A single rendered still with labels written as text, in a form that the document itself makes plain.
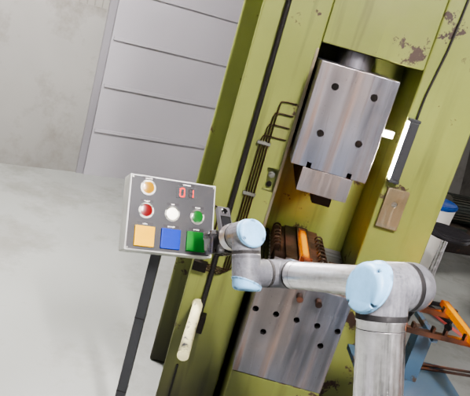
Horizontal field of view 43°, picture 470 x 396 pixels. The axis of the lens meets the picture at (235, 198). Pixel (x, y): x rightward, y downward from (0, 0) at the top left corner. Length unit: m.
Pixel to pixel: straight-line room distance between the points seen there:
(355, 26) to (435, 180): 0.69
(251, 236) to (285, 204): 1.05
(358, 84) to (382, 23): 0.28
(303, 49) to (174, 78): 3.85
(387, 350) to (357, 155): 1.10
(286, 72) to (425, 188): 0.73
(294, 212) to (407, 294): 1.54
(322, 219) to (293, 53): 0.87
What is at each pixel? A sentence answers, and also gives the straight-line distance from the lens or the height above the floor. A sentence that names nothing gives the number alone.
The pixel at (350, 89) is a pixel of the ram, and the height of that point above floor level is 1.69.
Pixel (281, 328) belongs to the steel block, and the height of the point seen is 0.71.
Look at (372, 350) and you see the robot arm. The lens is 1.38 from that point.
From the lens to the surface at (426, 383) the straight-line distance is 2.48.
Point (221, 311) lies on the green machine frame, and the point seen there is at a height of 0.61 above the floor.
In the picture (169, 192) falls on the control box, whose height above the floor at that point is 1.16.
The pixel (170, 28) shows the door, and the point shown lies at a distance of 6.07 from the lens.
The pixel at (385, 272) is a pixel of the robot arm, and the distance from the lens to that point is 1.35.
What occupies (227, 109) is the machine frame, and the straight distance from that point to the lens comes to 2.87.
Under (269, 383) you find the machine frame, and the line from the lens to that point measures 2.61.
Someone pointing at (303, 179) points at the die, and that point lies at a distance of 2.33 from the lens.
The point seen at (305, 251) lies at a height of 1.01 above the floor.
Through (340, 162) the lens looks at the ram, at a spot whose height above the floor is 1.42.
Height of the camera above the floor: 1.81
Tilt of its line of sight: 16 degrees down
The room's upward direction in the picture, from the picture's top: 16 degrees clockwise
